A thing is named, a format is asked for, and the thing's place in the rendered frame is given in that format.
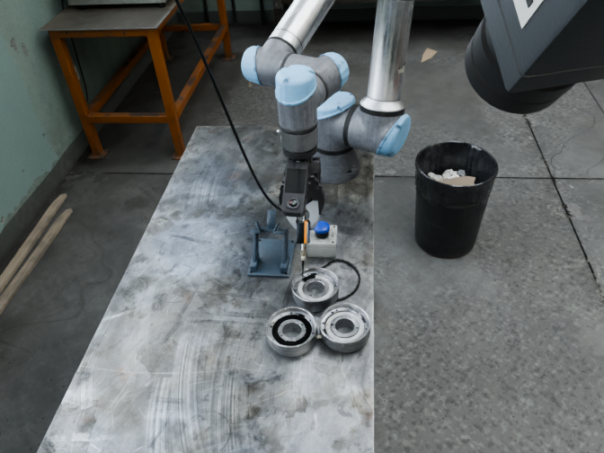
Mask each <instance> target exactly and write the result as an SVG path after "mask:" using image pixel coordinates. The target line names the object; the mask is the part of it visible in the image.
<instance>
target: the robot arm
mask: <svg viewBox="0 0 604 453"><path fill-rule="evenodd" d="M334 1H335V0H294V2H293V3H292V5H291V6H290V7H289V9H288V10H287V11H286V13H285V14H284V16H283V17H282V19H281V20H280V22H279V24H278V25H277V27H276V28H275V30H274V31H273V33H272V34H271V36H270V37H269V38H268V39H267V41H266V42H265V44H264V45H263V47H261V46H257V47H256V46H251V47H250V48H248V49H247V50H246V51H245V53H244V55H243V58H242V64H241V68H242V72H243V75H244V77H245V78H246V79H247V80H248V81H250V82H253V83H256V84H260V85H267V86H271V87H275V88H276V89H275V96H276V99H277V106H278V115H279V124H280V129H277V133H278V134H280V142H281V145H282V153H283V155H284V156H286V157H287V158H288V160H287V163H286V167H285V171H284V175H285V178H283V179H282V183H284V185H281V186H280V195H279V202H280V205H281V210H282V213H283V215H284V216H286V217H287V219H288V221H289V223H290V224H291V225H292V226H293V227H294V228H295V229H296V230H297V223H298V218H302V217H303V216H304V215H305V210H306V209H307V211H308V212H309V217H308V219H309V221H310V222H309V228H310V230H313V229H314V228H315V227H316V225H317V223H318V220H319V218H320V216H321V213H322V210H323V207H324V192H323V187H322V186H319V183H320V182H322V183H327V184H340V183H345V182H349V181H351V180H353V179H354V178H356V177H357V176H358V175H359V173H360V160H359V157H358V154H357V152H356V149H355V148H357V149H360V150H364V151H367V152H370V153H374V154H377V155H384V156H393V155H396V154H397V153H398V152H399V150H400V149H401V148H402V146H403V144H404V142H405V140H406V138H407V136H408V133H409V130H410V127H411V117H410V116H409V115H408V114H404V109H405V104H404V103H403V101H402V100H401V92H402V85H403V80H404V68H405V61H406V55H407V49H408V42H409V36H410V29H411V23H412V17H413V5H414V0H377V12H376V20H375V29H374V37H373V45H372V53H371V60H370V69H369V84H368V92H367V96H366V97H364V98H363V99H362V100H361V101H360V104H357V103H355V101H356V100H355V98H354V96H353V95H352V94H351V93H347V92H339V91H340V89H341V88H342V86H343V85H344V84H345V83H346V82H347V80H348V77H349V73H350V72H349V67H348V65H347V62H346V61H345V59H344V58H343V57H342V56H341V55H339V54H337V53H334V52H327V53H325V54H323V55H321V56H319V57H318V58H313V57H309V56H303V55H301V53H302V52H303V50H304V48H305V47H306V45H307V43H308V42H309V41H310V39H311V38H312V36H313V35H314V33H315V31H316V30H317V28H318V26H319V25H320V23H321V22H322V20H323V19H324V18H325V16H326V14H327V13H328V11H329V10H330V8H331V7H332V5H333V3H334Z"/></svg>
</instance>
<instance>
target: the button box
mask: <svg viewBox="0 0 604 453"><path fill-rule="evenodd" d="M310 240H311V242H310V243H309V244H306V253H307V257H315V258H336V250H337V226H330V230H329V232H327V233H325V234H323V235H320V234H318V233H316V232H315V231H314V229H313V230H310Z"/></svg>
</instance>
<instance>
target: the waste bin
mask: <svg viewBox="0 0 604 453"><path fill-rule="evenodd" d="M450 169H452V171H454V172H457V171H459V170H460V169H461V170H465V173H466V176H472V177H475V182H474V184H473V185H451V184H446V183H443V182H438V181H435V180H433V179H432V178H431V177H429V176H428V173H434V174H437V175H441V177H442V175H443V173H444V172H445V171H446V170H450ZM498 171H499V166H498V163H497V162H496V160H495V159H494V157H493V156H492V155H491V154H490V153H489V152H488V151H487V150H485V149H484V148H482V147H479V146H476V145H473V144H470V143H466V142H460V141H442V142H437V143H434V144H431V145H428V146H426V147H425V148H423V149H422V150H421V151H420V152H419V153H418V154H417V156H416V158H415V189H416V196H415V240H416V243H417V244H418V245H419V246H420V247H421V248H422V249H423V251H425V252H426V253H429V254H431V255H434V256H437V257H441V258H457V257H460V256H463V255H466V254H467V253H469V252H470V251H471V250H472V249H473V248H474V246H475V240H476V238H477V235H478V232H479V228H480V226H481V223H482V219H483V216H484V212H485V208H486V205H487V202H488V199H489V197H490V195H491V191H492V189H493V184H494V180H495V178H496V176H497V174H498Z"/></svg>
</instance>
